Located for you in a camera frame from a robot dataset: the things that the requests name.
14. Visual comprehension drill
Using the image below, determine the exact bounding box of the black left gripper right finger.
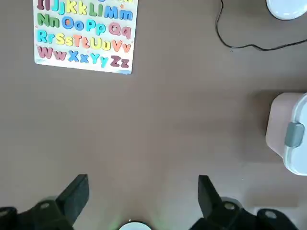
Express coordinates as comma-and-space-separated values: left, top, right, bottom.
191, 175, 299, 230

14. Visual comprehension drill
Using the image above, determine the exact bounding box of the colourful alphabet puzzle board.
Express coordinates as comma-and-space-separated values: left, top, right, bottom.
33, 0, 140, 75

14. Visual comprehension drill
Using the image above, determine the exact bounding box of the black lamp cable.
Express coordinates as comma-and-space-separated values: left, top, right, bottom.
215, 0, 307, 52

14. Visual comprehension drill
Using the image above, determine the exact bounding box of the pink plastic bin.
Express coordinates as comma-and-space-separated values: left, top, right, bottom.
265, 92, 307, 159

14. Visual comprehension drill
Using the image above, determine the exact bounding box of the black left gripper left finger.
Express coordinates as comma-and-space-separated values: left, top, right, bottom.
0, 174, 90, 230

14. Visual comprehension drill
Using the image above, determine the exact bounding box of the white lid with grey clips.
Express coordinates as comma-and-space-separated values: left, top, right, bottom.
283, 93, 307, 177

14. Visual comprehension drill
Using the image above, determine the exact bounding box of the white desk lamp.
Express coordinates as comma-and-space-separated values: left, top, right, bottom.
265, 0, 307, 21

